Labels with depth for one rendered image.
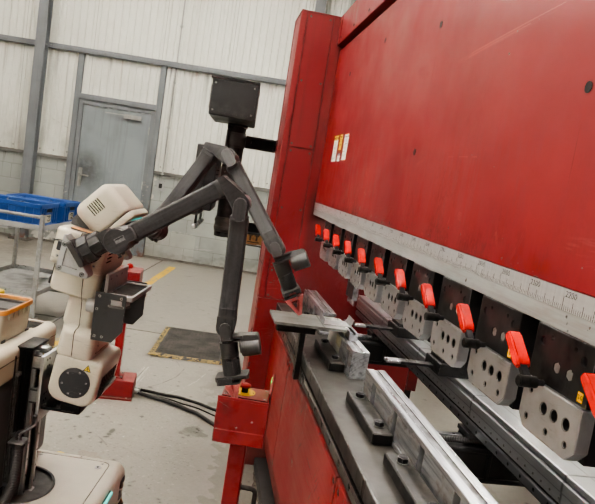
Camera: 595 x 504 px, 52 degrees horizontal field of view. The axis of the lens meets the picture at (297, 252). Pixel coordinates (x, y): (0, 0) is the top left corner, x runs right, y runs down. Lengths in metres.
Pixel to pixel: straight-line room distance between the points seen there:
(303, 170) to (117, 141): 6.68
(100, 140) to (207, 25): 2.29
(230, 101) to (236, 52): 6.21
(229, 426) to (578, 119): 1.37
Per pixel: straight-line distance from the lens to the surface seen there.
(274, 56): 9.33
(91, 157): 9.66
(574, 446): 0.94
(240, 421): 1.97
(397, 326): 2.32
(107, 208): 2.06
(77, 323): 2.19
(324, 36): 3.14
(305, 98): 3.08
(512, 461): 1.65
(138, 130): 9.47
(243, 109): 3.19
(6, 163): 10.18
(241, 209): 1.81
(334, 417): 1.74
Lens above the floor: 1.50
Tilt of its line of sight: 7 degrees down
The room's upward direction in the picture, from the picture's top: 9 degrees clockwise
